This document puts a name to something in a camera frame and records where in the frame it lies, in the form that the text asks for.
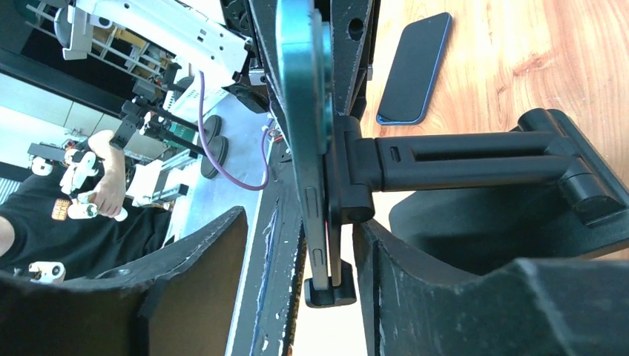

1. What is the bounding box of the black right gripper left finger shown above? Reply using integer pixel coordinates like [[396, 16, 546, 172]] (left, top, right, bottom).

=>
[[1, 206, 248, 355]]

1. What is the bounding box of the teal phone black screen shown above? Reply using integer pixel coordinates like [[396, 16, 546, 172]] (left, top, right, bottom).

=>
[[276, 1, 333, 291]]

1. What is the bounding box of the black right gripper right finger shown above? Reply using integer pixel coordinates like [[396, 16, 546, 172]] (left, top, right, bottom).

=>
[[352, 220, 628, 355]]

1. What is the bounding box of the blue phone black screen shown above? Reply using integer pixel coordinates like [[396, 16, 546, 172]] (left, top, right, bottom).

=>
[[376, 12, 452, 125]]

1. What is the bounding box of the person in black shirt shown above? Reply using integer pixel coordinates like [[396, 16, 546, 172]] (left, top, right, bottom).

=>
[[1, 130, 171, 279]]

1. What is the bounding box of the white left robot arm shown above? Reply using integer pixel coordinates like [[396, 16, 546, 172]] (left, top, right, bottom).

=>
[[51, 1, 333, 150]]

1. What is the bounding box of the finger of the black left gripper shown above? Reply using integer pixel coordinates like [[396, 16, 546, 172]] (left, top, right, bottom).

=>
[[330, 0, 380, 118], [248, 0, 289, 142]]

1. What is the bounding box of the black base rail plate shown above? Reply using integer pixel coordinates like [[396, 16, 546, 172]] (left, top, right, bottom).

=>
[[225, 143, 306, 355]]

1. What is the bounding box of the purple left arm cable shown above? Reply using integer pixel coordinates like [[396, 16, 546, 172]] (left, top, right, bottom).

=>
[[197, 70, 276, 191]]

